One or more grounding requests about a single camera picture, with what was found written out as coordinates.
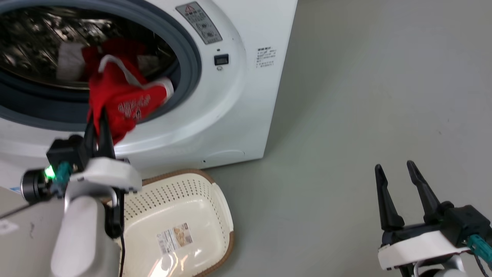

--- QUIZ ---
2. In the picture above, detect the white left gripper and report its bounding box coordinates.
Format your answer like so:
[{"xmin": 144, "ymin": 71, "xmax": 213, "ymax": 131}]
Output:
[{"xmin": 69, "ymin": 107, "xmax": 143, "ymax": 194}]

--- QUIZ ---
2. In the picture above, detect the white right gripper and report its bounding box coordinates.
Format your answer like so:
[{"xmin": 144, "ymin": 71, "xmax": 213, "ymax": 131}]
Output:
[{"xmin": 374, "ymin": 160, "xmax": 471, "ymax": 271}]

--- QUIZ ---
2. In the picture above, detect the red garment with white trim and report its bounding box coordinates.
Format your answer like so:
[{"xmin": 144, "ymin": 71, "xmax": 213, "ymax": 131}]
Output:
[{"xmin": 81, "ymin": 37, "xmax": 175, "ymax": 145}]

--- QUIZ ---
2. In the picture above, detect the cream laundry basket brown rim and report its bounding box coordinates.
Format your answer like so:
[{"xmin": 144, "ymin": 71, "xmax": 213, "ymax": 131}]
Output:
[{"xmin": 103, "ymin": 169, "xmax": 235, "ymax": 277}]

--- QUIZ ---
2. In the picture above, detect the white front-load washing machine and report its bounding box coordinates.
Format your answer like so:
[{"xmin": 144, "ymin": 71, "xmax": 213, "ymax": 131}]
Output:
[{"xmin": 0, "ymin": 0, "xmax": 298, "ymax": 190}]

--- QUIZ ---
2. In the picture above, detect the grey rubber door gasket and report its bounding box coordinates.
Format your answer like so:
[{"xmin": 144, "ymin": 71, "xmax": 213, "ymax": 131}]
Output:
[{"xmin": 0, "ymin": 0, "xmax": 203, "ymax": 132}]

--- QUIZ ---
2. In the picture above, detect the shiny steel washer drum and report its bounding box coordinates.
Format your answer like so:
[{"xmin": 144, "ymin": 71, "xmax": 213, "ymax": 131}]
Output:
[{"xmin": 0, "ymin": 5, "xmax": 178, "ymax": 91}]

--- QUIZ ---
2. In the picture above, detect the printed product sticker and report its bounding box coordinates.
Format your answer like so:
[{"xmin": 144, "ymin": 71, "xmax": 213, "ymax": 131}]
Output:
[{"xmin": 155, "ymin": 222, "xmax": 194, "ymax": 255}]

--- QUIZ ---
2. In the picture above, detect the grey warning sticker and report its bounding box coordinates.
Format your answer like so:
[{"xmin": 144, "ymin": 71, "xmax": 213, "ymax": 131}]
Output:
[{"xmin": 175, "ymin": 2, "xmax": 223, "ymax": 45}]

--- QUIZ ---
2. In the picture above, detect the printed text label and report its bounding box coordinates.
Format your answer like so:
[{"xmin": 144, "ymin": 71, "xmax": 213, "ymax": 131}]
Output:
[{"xmin": 255, "ymin": 47, "xmax": 278, "ymax": 69}]

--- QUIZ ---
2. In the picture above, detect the teal left arm cable plug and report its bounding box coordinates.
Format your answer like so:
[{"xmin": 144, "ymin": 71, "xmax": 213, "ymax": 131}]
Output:
[{"xmin": 51, "ymin": 162, "xmax": 72, "ymax": 197}]

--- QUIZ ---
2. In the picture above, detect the teal arm cable plug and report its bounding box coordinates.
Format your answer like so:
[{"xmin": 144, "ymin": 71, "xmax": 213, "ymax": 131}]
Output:
[
  {"xmin": 51, "ymin": 162, "xmax": 72, "ymax": 197},
  {"xmin": 466, "ymin": 234, "xmax": 492, "ymax": 266}
]

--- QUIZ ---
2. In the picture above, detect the teal right arm cable plug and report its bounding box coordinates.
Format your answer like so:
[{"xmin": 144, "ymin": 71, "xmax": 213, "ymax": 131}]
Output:
[{"xmin": 466, "ymin": 234, "xmax": 492, "ymax": 266}]

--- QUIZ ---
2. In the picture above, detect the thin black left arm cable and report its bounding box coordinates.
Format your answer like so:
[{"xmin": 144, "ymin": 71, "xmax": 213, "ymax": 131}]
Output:
[{"xmin": 110, "ymin": 188, "xmax": 126, "ymax": 277}]

